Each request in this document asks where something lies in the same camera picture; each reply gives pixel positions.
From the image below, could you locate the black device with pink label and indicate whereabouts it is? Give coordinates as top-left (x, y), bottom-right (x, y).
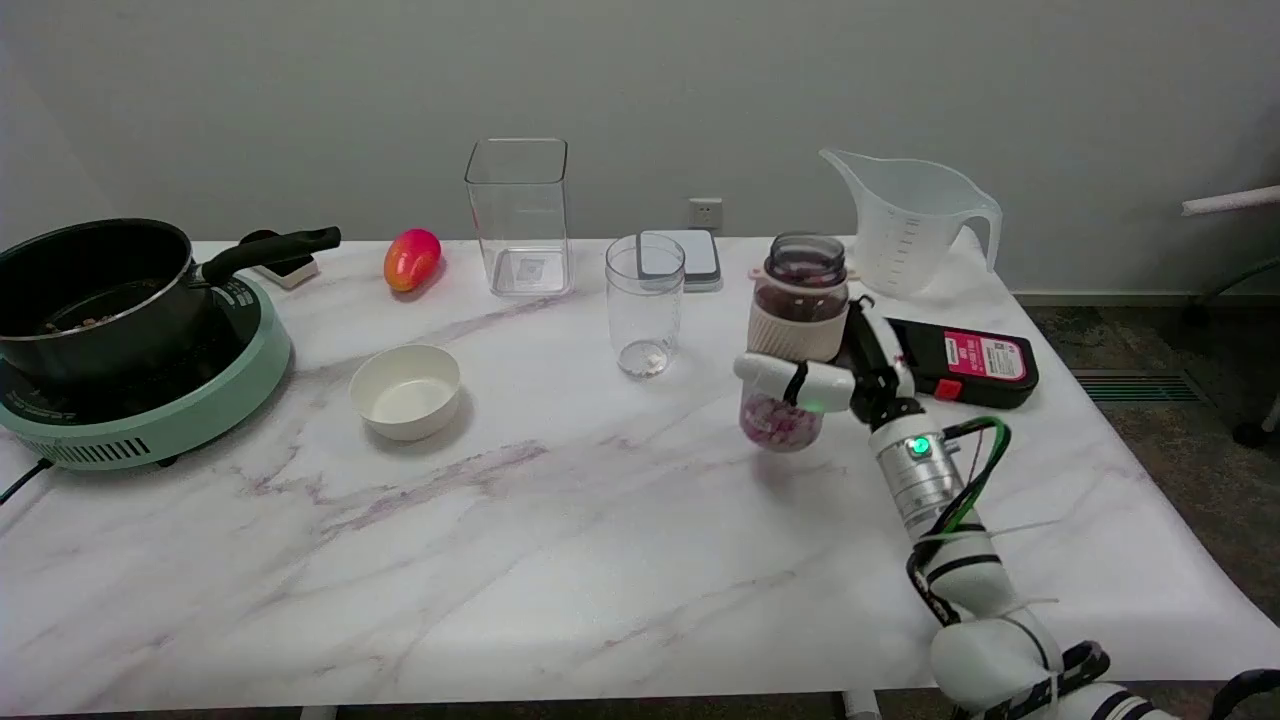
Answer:
top-left (885, 316), bottom-right (1040, 409)

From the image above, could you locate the black chair base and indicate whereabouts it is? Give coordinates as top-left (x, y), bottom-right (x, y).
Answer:
top-left (1185, 255), bottom-right (1280, 448)

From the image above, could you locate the glass bottle with beige sleeve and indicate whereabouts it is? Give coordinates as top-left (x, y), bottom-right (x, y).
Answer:
top-left (740, 232), bottom-right (859, 453)

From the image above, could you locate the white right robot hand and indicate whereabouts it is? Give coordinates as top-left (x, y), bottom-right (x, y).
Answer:
top-left (735, 295), bottom-right (922, 428)

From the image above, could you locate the black cooker power cable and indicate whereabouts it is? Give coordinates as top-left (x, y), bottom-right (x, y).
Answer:
top-left (0, 458), bottom-right (51, 506)

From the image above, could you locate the large translucent measuring jug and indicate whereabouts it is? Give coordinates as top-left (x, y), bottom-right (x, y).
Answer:
top-left (819, 148), bottom-right (1003, 299)

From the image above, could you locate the clear square plastic container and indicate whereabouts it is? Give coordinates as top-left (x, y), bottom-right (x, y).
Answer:
top-left (464, 138), bottom-right (574, 298)

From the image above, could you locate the floor vent grille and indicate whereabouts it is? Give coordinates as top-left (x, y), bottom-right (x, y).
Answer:
top-left (1070, 369), bottom-right (1206, 404)

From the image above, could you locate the small black white block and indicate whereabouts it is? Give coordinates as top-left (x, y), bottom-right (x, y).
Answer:
top-left (240, 230), bottom-right (321, 291)

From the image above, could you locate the white horizontal bar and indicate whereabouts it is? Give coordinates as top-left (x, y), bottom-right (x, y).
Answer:
top-left (1181, 185), bottom-right (1280, 218)

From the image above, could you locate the clear tall measuring cup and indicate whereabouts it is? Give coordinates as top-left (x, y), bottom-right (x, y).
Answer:
top-left (605, 233), bottom-right (687, 379)

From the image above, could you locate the black pot with handle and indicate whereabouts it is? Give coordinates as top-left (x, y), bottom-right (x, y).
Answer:
top-left (0, 218), bottom-right (342, 387)

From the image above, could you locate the red yellow toy mango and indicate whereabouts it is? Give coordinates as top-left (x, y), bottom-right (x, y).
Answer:
top-left (384, 228), bottom-right (443, 293)

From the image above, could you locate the white round bowl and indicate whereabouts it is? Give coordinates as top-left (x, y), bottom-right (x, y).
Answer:
top-left (349, 344), bottom-right (462, 442)

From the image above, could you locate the white kitchen scale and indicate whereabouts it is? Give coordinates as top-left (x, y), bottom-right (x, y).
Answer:
top-left (637, 229), bottom-right (723, 293)

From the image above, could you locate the green induction cooker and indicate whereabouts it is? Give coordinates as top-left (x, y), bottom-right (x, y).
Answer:
top-left (0, 272), bottom-right (293, 473)

